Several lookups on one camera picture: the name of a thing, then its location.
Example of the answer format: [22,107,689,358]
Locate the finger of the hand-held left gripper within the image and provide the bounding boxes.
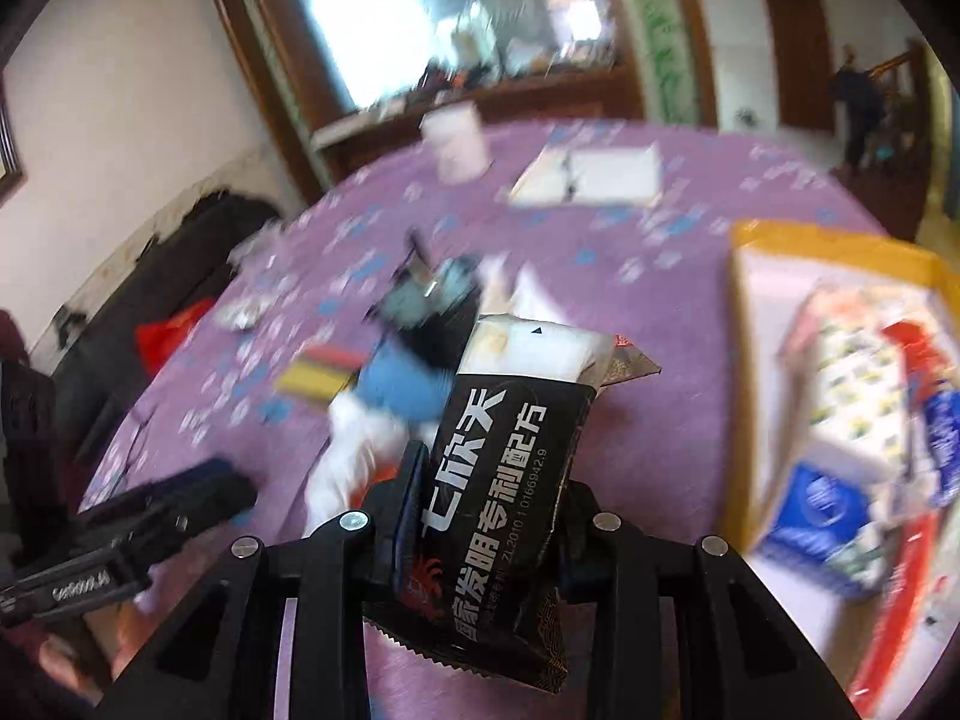
[75,457,260,550]

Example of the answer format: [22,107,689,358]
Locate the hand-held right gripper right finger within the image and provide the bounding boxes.
[555,476,863,720]

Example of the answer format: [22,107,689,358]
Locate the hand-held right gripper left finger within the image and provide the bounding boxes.
[97,441,432,720]

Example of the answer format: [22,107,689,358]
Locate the black snack packet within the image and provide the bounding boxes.
[362,315,662,695]

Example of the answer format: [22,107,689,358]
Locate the blue knitted cloth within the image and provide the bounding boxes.
[352,337,455,421]

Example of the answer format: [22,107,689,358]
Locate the rainbow striped packet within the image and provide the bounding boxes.
[274,345,361,402]

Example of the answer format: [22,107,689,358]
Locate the blue floral tissue pack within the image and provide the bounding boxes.
[754,461,897,601]

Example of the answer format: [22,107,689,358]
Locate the yellow cardboard box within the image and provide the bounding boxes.
[724,219,960,720]

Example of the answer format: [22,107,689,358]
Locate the white lemon print tissue pack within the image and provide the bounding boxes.
[780,285,912,481]

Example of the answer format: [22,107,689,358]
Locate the small blue tissue packet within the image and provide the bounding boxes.
[919,382,960,511]

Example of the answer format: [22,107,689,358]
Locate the red bag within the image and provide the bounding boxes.
[135,298,215,376]

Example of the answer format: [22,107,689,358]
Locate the black round motor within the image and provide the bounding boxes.
[366,231,487,374]

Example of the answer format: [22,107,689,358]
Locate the black bag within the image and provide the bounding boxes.
[45,191,282,466]

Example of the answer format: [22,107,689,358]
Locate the white plastic jar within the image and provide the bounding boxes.
[418,101,492,185]

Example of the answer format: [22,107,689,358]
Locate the white notebook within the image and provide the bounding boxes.
[508,142,665,209]

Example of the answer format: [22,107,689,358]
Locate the pile of assorted clutter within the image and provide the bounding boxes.
[360,45,623,117]

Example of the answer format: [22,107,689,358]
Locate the wood framed glass partition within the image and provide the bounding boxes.
[195,0,721,196]

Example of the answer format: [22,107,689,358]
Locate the brown wooden door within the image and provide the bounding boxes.
[759,0,837,132]

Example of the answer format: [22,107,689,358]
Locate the wooden stair railing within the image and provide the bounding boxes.
[862,37,931,173]

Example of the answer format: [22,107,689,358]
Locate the framed wall picture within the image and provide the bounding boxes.
[0,79,27,207]

